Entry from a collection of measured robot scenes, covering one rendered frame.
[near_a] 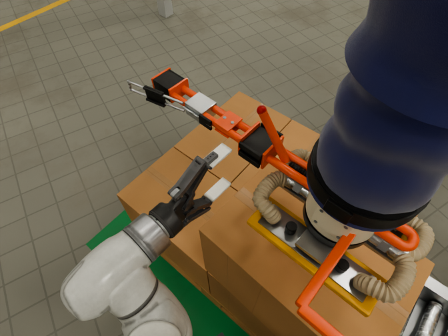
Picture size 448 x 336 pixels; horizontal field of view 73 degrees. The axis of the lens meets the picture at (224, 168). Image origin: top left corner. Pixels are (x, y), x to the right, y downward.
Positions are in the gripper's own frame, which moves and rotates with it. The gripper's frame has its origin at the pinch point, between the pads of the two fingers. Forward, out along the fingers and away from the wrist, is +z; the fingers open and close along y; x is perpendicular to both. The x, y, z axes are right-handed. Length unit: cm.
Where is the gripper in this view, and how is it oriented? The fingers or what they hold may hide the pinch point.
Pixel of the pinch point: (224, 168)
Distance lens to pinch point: 72.1
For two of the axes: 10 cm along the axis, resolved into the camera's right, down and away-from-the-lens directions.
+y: 0.1, 5.8, 8.1
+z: 6.7, -6.1, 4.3
